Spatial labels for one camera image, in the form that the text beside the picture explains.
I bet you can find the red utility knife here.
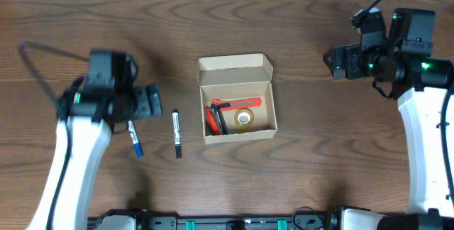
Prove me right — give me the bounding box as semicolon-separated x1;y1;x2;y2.
211;97;262;111

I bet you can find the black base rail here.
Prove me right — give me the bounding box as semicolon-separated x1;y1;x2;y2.
87;208;338;230

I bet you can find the red stapler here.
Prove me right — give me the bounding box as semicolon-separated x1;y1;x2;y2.
205;104;228;136

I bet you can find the black marker pen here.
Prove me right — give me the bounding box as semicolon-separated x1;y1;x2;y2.
172;109;182;159

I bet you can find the yellow tape roll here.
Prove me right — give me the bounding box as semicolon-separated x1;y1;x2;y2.
234;109;255;129

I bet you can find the blue marker pen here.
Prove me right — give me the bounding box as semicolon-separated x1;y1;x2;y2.
128;120;144;158

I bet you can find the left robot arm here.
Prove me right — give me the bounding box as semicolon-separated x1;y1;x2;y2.
28;50;162;229

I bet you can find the open cardboard box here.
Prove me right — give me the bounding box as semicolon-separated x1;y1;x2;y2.
197;53;278;145

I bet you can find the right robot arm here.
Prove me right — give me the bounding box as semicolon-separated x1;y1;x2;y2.
323;8;453;229

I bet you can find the left black cable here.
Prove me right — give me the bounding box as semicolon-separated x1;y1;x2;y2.
18;40;92;230

